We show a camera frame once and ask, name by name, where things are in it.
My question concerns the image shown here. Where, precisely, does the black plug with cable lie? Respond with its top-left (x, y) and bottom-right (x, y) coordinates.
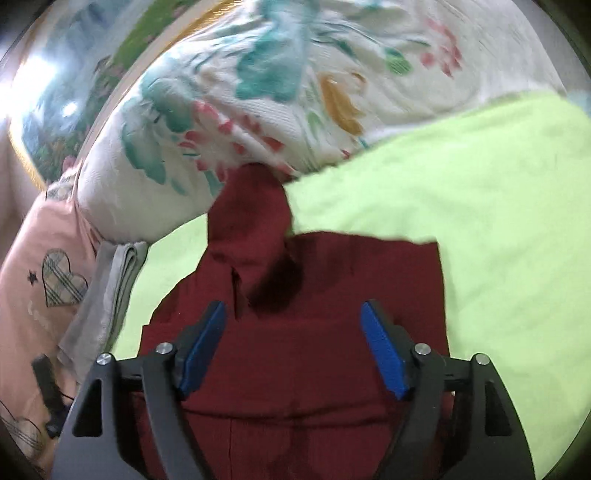
top-left (31, 354), bottom-right (71, 439)

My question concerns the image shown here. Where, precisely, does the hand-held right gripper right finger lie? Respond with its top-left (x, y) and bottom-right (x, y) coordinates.
top-left (360, 299), bottom-right (536, 480)

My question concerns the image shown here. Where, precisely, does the lime green blanket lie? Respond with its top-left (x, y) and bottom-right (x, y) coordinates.
top-left (108, 90), bottom-right (591, 480)

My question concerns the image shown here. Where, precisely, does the maroon knit sweater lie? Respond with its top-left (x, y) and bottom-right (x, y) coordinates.
top-left (131, 164), bottom-right (455, 480)

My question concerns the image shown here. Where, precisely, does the floral white pillow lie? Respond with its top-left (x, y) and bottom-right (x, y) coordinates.
top-left (76, 0), bottom-right (573, 243)

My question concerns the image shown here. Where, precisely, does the grey folded cloth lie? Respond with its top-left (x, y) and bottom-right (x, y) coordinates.
top-left (58, 240), bottom-right (149, 376)

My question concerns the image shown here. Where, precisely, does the gold framed picture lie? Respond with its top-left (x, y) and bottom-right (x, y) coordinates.
top-left (9, 0), bottom-right (241, 195)

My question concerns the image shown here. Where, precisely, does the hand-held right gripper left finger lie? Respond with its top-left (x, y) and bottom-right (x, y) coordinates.
top-left (51, 300), bottom-right (227, 480)

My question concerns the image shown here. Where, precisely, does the pink heart print bedding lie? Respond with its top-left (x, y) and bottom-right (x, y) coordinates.
top-left (0, 166), bottom-right (108, 476)

